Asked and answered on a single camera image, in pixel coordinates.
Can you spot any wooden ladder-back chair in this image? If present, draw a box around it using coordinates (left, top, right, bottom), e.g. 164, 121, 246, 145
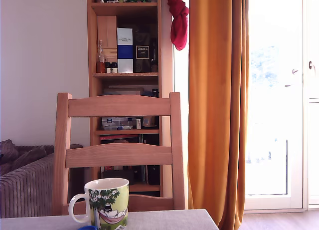
51, 92, 186, 216

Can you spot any clear plastic storage box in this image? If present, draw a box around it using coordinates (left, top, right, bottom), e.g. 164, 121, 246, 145
101, 117, 137, 130

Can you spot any red book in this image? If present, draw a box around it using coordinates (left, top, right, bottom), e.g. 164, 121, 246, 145
100, 134, 139, 141

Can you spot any dark glass bottle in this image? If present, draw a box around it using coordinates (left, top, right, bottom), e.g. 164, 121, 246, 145
151, 37, 159, 73

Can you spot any orange curtain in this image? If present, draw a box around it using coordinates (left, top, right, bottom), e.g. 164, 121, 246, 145
188, 0, 250, 230

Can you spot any dark whisky box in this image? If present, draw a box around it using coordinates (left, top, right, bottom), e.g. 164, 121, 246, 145
133, 27, 152, 73

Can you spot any white and blue carton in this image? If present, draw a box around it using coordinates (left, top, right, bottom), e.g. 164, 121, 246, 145
117, 27, 134, 73

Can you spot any clear glass bottle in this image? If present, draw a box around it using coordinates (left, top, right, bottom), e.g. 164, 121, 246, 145
96, 39, 106, 73

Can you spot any red knotted cloth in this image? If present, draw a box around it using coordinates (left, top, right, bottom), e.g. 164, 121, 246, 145
166, 0, 189, 51

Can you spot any light wooden box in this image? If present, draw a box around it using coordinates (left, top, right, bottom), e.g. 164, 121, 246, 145
97, 15, 118, 63

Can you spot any green cartoon print mug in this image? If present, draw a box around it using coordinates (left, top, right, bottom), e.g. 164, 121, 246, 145
68, 178, 130, 230

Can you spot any tall wooden bookshelf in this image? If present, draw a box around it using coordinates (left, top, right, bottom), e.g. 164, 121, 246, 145
86, 0, 174, 198

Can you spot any white glass balcony door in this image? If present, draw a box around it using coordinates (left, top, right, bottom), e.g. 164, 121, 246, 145
245, 0, 306, 211

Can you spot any brown sofa cushion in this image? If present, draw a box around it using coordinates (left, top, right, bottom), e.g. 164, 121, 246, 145
0, 139, 19, 166

